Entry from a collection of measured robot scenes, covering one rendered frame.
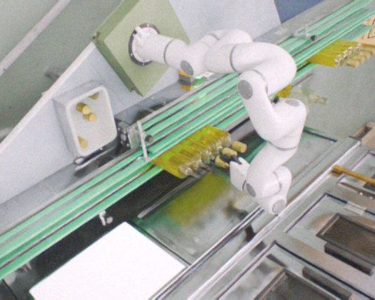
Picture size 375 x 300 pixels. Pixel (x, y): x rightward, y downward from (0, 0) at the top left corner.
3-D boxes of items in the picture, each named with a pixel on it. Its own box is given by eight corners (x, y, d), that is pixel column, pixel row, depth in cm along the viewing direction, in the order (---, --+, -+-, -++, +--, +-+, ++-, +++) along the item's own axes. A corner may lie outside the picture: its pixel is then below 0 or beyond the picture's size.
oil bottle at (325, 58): (301, 61, 222) (353, 71, 203) (301, 51, 219) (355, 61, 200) (306, 57, 225) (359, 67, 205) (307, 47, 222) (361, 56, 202)
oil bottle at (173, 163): (146, 161, 169) (184, 181, 154) (144, 149, 166) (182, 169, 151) (156, 153, 171) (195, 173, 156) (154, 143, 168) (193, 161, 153)
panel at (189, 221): (26, 296, 136) (82, 370, 113) (22, 290, 135) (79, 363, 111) (211, 162, 181) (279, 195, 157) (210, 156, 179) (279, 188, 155)
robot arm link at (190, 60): (158, 49, 138) (193, 59, 127) (185, 29, 143) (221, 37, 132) (166, 73, 144) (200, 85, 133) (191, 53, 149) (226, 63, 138)
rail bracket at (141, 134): (131, 154, 161) (153, 166, 153) (123, 117, 152) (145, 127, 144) (137, 151, 163) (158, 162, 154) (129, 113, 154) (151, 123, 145)
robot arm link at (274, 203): (271, 181, 124) (296, 171, 127) (248, 164, 132) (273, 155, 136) (269, 220, 132) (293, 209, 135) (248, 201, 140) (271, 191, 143)
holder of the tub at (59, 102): (71, 161, 161) (83, 168, 155) (51, 98, 146) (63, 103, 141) (107, 141, 169) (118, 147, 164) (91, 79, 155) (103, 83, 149)
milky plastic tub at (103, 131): (68, 151, 158) (81, 158, 151) (51, 98, 146) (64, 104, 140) (105, 130, 166) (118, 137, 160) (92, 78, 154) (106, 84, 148)
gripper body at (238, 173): (263, 193, 145) (243, 177, 154) (263, 169, 139) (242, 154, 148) (245, 201, 142) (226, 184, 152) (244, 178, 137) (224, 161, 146)
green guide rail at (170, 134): (139, 146, 163) (153, 153, 157) (139, 144, 162) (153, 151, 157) (362, 9, 249) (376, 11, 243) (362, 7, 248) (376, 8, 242)
